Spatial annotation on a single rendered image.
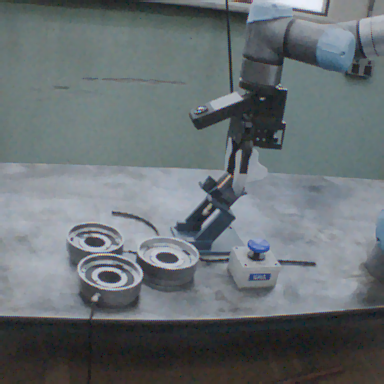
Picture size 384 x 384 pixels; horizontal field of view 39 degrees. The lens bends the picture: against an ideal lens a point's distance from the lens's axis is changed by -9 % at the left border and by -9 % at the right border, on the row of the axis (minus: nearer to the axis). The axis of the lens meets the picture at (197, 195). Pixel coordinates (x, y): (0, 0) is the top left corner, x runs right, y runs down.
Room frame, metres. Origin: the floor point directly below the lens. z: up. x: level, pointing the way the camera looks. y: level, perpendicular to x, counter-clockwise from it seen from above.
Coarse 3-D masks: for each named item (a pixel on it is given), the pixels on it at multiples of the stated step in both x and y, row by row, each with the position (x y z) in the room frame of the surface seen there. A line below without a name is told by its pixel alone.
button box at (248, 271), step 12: (240, 252) 0.88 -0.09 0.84; (252, 252) 0.88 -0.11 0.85; (228, 264) 0.89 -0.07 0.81; (240, 264) 0.84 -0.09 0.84; (252, 264) 0.84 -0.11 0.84; (264, 264) 0.85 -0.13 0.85; (276, 264) 0.85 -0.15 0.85; (240, 276) 0.83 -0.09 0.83; (252, 276) 0.83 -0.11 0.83; (264, 276) 0.84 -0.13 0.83; (276, 276) 0.85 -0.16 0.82; (240, 288) 0.83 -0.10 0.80; (252, 288) 0.83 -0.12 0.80
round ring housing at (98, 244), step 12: (72, 228) 0.87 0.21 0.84; (84, 228) 0.90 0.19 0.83; (96, 228) 0.90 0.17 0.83; (108, 228) 0.90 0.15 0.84; (84, 240) 0.86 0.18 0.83; (96, 240) 0.88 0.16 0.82; (108, 240) 0.87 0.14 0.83; (120, 240) 0.88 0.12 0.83; (72, 252) 0.81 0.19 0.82; (84, 252) 0.80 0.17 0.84; (96, 252) 0.81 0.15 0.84; (108, 252) 0.82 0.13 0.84; (120, 252) 0.84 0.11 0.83
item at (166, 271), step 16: (144, 240) 0.87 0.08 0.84; (160, 240) 0.89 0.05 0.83; (176, 240) 0.90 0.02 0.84; (160, 256) 0.86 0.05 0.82; (176, 256) 0.86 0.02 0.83; (192, 256) 0.87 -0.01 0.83; (144, 272) 0.81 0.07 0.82; (160, 272) 0.80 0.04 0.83; (176, 272) 0.80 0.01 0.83; (192, 272) 0.82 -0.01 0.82
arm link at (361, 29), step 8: (336, 24) 1.02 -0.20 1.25; (344, 24) 1.05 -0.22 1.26; (352, 24) 1.04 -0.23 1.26; (360, 24) 1.03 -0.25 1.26; (368, 24) 1.02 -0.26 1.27; (376, 24) 1.01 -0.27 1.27; (352, 32) 1.02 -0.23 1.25; (360, 32) 1.01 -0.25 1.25; (368, 32) 1.01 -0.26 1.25; (376, 32) 1.00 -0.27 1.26; (360, 40) 1.01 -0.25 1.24; (368, 40) 1.00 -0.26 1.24; (376, 40) 1.00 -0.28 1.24; (360, 48) 1.01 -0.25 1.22; (368, 48) 1.01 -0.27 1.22; (376, 48) 1.00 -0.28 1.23; (360, 56) 1.03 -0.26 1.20; (368, 56) 1.02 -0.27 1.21; (376, 56) 1.02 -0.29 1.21
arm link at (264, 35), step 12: (252, 12) 0.98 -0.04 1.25; (264, 12) 0.96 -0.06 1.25; (276, 12) 0.96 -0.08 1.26; (288, 12) 0.97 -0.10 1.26; (252, 24) 0.97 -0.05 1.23; (264, 24) 0.96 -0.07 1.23; (276, 24) 0.96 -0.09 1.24; (252, 36) 0.97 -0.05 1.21; (264, 36) 0.96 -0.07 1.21; (276, 36) 0.95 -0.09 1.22; (252, 48) 0.97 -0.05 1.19; (264, 48) 0.96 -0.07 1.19; (276, 48) 0.95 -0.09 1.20; (252, 60) 0.97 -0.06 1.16; (264, 60) 0.96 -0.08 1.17; (276, 60) 0.97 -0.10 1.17
